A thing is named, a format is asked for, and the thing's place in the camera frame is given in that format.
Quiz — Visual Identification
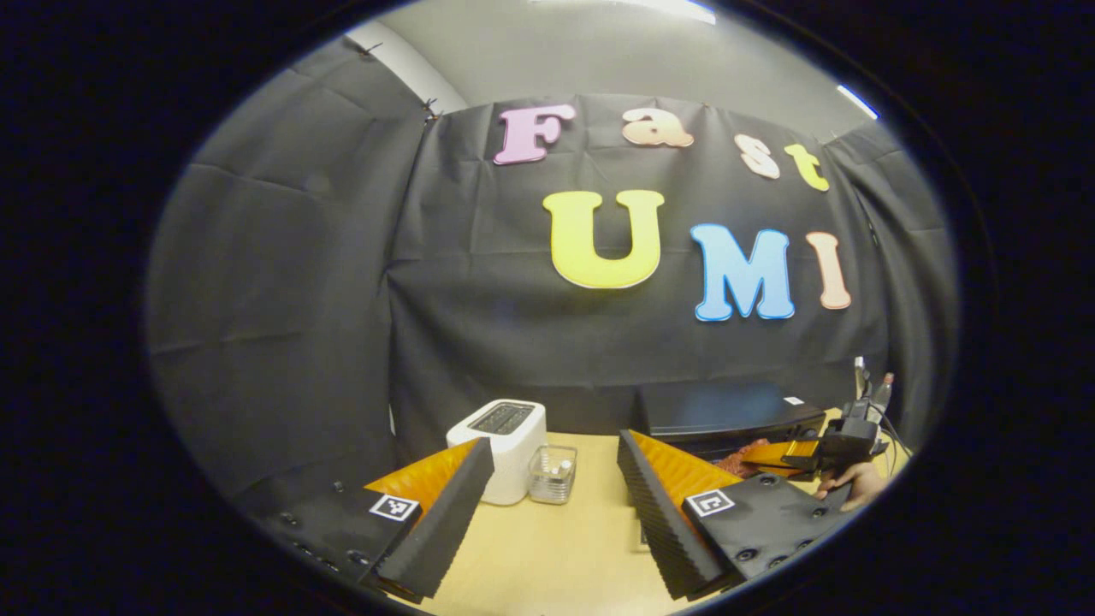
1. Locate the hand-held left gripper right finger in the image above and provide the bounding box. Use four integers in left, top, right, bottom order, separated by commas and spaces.
616, 429, 858, 601

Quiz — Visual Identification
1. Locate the red-brown meat piece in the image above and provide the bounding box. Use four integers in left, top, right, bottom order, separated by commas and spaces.
717, 438, 772, 478

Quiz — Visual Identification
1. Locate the white toaster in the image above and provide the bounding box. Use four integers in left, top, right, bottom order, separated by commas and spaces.
446, 399, 548, 506

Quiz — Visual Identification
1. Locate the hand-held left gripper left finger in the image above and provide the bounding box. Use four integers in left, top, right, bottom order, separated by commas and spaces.
257, 436, 497, 604

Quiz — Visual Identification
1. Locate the small ceiling light panel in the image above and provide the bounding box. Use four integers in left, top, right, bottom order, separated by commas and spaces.
836, 84, 881, 121

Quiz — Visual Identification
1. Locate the black backdrop cloth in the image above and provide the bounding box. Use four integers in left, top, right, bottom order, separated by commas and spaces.
145, 38, 959, 507

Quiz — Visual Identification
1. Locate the black electric oven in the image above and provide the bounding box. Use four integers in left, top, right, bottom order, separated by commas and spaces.
632, 382, 828, 465

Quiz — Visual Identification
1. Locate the clear plastic container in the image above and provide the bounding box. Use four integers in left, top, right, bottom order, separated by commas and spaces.
528, 444, 578, 505

